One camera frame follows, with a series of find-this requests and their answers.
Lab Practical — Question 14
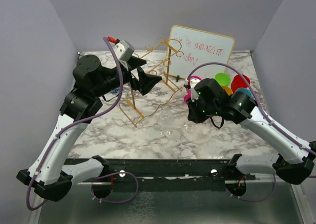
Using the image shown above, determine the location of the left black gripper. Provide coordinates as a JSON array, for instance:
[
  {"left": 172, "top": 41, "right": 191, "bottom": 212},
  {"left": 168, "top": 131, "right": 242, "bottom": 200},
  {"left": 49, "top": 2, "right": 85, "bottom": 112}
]
[{"left": 93, "top": 55, "right": 162, "bottom": 98}]

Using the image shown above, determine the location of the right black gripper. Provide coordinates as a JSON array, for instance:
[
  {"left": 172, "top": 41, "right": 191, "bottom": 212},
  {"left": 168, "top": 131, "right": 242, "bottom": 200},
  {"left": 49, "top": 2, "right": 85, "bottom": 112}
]
[{"left": 186, "top": 93, "right": 219, "bottom": 124}]

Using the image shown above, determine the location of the pink wine glass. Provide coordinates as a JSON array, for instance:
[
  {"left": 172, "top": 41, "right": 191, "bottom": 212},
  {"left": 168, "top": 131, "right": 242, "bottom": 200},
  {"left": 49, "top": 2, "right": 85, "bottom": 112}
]
[{"left": 183, "top": 75, "right": 201, "bottom": 104}]

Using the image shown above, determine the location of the clear wine glass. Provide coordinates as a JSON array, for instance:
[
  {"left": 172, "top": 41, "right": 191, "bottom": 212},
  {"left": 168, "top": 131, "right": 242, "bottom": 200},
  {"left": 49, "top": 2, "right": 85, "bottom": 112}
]
[
  {"left": 184, "top": 121, "right": 197, "bottom": 133},
  {"left": 159, "top": 110, "right": 173, "bottom": 136}
]

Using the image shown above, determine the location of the gold wire glass rack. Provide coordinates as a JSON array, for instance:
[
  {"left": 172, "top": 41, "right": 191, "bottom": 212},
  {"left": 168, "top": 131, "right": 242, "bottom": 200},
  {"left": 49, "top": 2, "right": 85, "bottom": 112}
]
[{"left": 118, "top": 37, "right": 184, "bottom": 127}]

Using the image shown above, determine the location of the yellow wine glass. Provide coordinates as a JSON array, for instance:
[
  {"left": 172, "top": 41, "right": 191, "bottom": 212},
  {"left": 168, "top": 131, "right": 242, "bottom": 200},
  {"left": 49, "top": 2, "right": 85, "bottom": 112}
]
[{"left": 222, "top": 86, "right": 233, "bottom": 96}]

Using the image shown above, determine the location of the green wine glass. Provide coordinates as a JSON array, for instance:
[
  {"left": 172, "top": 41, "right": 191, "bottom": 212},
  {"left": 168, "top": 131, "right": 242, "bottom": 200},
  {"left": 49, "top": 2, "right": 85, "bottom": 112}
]
[{"left": 215, "top": 73, "right": 231, "bottom": 86}]

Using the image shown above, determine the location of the red wine glass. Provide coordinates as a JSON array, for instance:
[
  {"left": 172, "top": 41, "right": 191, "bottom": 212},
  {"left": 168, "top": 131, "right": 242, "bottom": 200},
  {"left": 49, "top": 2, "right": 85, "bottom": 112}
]
[{"left": 231, "top": 75, "right": 251, "bottom": 93}]

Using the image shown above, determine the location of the blue wine glass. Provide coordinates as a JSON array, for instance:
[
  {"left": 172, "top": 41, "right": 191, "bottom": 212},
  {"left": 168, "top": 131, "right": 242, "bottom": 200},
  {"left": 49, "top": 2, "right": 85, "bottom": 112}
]
[{"left": 236, "top": 88, "right": 254, "bottom": 98}]

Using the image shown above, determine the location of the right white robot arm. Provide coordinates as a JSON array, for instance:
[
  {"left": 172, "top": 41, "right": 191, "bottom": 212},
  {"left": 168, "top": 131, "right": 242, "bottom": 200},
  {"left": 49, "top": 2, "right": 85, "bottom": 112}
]
[{"left": 185, "top": 78, "right": 316, "bottom": 185}]

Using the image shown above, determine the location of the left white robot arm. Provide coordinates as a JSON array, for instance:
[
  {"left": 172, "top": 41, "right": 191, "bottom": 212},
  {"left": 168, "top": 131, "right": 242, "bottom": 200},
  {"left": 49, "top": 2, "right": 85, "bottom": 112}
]
[{"left": 16, "top": 55, "right": 162, "bottom": 202}]

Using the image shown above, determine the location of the blue patterned small jar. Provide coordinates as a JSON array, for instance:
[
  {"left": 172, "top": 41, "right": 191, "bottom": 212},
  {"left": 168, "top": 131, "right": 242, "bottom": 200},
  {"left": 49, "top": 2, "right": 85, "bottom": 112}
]
[{"left": 110, "top": 88, "right": 120, "bottom": 94}]

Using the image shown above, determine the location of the gold framed whiteboard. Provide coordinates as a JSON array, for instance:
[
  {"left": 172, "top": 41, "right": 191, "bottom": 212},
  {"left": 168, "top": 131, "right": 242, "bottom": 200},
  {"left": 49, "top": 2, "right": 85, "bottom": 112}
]
[{"left": 169, "top": 25, "right": 235, "bottom": 78}]

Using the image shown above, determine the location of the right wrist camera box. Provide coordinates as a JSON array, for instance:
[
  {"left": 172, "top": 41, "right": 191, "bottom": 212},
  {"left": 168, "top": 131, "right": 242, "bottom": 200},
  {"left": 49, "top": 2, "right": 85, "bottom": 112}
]
[{"left": 184, "top": 79, "right": 199, "bottom": 102}]

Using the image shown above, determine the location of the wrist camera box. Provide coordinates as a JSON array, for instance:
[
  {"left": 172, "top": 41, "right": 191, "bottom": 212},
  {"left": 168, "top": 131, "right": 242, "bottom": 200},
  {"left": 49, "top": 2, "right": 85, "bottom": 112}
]
[
  {"left": 113, "top": 39, "right": 135, "bottom": 62},
  {"left": 184, "top": 79, "right": 199, "bottom": 102}
]

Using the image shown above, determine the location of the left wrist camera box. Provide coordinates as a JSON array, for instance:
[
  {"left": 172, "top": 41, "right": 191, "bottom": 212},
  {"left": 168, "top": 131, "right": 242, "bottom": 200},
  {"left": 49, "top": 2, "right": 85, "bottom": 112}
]
[{"left": 113, "top": 39, "right": 135, "bottom": 62}]

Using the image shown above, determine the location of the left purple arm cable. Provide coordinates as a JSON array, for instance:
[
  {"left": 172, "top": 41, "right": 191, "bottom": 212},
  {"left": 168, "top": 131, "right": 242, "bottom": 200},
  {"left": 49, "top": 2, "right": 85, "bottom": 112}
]
[{"left": 25, "top": 36, "right": 124, "bottom": 211}]

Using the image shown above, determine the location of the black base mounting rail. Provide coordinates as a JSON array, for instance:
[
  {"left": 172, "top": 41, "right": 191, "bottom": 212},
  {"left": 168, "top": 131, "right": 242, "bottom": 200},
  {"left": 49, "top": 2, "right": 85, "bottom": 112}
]
[{"left": 83, "top": 159, "right": 255, "bottom": 193}]

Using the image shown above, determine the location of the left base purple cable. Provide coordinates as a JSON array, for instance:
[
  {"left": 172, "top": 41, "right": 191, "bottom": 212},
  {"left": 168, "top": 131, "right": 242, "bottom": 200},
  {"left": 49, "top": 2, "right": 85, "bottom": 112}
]
[{"left": 90, "top": 171, "right": 139, "bottom": 204}]

